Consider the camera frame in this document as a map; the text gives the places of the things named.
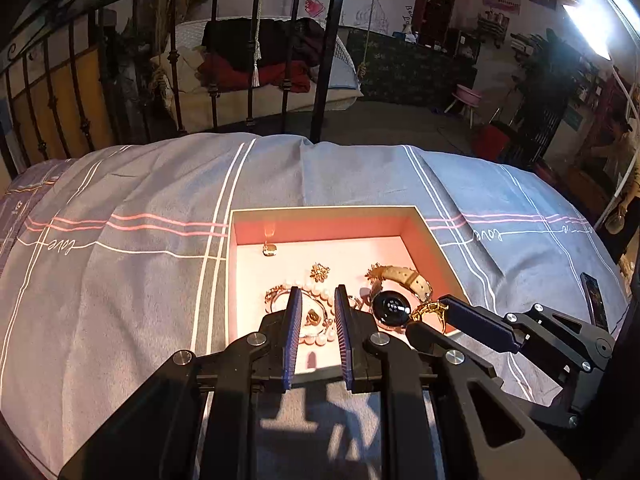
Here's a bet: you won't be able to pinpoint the gold flower brooch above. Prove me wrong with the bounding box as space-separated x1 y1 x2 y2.
309 263 330 283

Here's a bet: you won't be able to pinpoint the open white pink jewelry box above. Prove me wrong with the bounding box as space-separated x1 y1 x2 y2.
224 206 468 382

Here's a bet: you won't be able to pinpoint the black smartphone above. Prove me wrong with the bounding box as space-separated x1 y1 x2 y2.
580 273 608 330

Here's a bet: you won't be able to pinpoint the pink stool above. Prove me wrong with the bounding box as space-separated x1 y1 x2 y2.
445 84 482 129

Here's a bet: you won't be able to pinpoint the white hanging swing chair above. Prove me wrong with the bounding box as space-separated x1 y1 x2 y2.
150 15 365 134

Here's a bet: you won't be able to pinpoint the red and black clothes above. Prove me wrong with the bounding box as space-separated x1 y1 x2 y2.
198 18 324 93

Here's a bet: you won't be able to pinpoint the red phone booth cabinet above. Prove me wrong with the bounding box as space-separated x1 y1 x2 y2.
411 0 456 47

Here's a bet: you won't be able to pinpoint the white floor lamp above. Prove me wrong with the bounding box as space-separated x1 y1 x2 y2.
560 0 640 231

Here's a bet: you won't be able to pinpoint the white pearl bracelet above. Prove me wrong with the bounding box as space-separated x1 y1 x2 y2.
298 284 364 347

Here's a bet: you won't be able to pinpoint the rose gold chain bracelet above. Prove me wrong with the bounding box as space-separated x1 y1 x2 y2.
263 284 294 319

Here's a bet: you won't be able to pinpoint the beige strap wristwatch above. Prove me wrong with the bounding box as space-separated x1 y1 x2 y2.
364 263 438 332

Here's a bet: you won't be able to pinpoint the black iron bed frame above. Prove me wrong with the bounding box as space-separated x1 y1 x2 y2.
1 0 343 176

